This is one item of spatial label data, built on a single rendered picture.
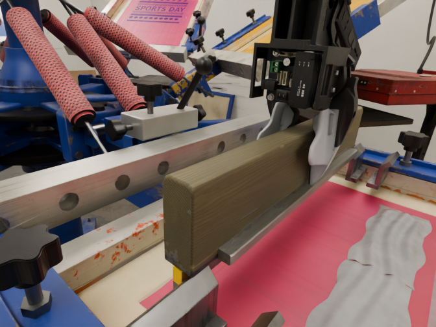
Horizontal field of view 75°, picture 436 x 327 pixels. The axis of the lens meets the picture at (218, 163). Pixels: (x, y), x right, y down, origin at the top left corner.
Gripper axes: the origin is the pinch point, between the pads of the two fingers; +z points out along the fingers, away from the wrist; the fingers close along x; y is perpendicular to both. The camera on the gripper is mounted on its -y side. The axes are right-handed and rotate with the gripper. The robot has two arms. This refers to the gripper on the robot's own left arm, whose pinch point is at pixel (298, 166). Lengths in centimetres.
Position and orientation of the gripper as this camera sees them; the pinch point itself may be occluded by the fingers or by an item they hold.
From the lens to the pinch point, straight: 36.5
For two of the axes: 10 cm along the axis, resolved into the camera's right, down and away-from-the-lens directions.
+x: 7.7, 2.8, -5.7
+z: -0.5, 9.2, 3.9
